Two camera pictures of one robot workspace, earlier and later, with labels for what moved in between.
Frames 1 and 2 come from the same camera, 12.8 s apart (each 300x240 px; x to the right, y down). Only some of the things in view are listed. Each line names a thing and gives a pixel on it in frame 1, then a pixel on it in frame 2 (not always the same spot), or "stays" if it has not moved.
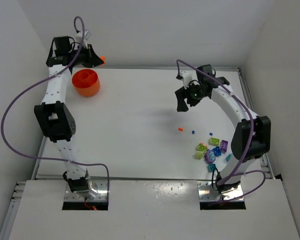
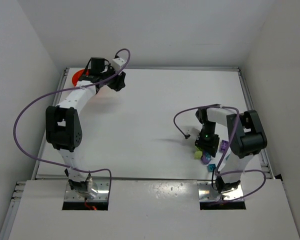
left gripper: [90, 56] → [118, 81]
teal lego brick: [211, 167] stays
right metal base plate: [208, 191] stays
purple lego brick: [224, 146] stays
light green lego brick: [199, 154] stays
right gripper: [185, 93] → [207, 142]
